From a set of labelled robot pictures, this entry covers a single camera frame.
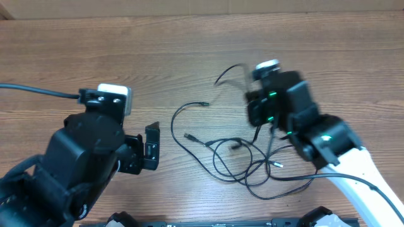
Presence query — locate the thick black cable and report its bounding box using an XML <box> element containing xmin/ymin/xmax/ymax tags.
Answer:
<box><xmin>184</xmin><ymin>132</ymin><xmax>272</xmax><ymax>187</ymax></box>

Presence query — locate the thin black usb cable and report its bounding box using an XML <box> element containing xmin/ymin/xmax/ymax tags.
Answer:
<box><xmin>170</xmin><ymin>101</ymin><xmax>284</xmax><ymax>183</ymax></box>

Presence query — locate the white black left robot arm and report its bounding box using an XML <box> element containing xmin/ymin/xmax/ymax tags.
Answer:
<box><xmin>1</xmin><ymin>112</ymin><xmax>160</xmax><ymax>226</ymax></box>

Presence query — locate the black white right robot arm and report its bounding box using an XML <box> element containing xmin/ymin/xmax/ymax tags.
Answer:
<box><xmin>246</xmin><ymin>68</ymin><xmax>403</xmax><ymax>226</ymax></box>

